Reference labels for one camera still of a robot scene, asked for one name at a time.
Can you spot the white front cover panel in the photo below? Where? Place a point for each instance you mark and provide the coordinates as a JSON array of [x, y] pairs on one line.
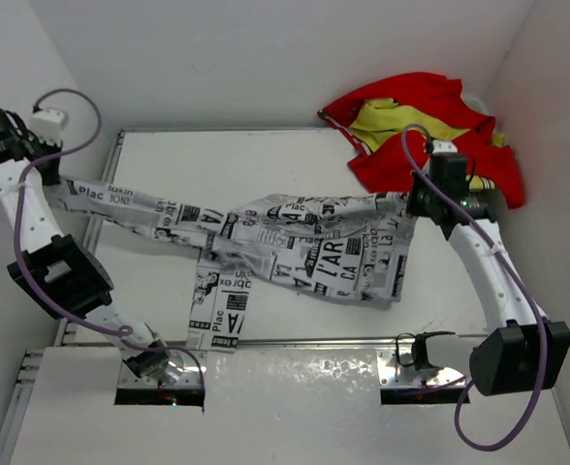
[[262, 407]]

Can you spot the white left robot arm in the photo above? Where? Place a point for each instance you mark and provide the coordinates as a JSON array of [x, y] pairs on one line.
[[54, 269]]

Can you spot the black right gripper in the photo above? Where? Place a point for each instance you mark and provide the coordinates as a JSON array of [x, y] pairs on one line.
[[413, 207]]

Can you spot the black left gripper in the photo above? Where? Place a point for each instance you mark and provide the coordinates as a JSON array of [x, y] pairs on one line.
[[53, 176]]

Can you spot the newspaper print trousers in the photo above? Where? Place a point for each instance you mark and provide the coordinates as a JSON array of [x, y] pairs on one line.
[[350, 250]]

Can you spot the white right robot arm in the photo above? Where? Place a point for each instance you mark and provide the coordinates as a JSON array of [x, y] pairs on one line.
[[522, 345]]

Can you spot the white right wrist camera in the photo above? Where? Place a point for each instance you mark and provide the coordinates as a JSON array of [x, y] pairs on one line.
[[440, 146]]

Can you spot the red fabric garment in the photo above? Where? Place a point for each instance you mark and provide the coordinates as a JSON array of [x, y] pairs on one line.
[[418, 90]]

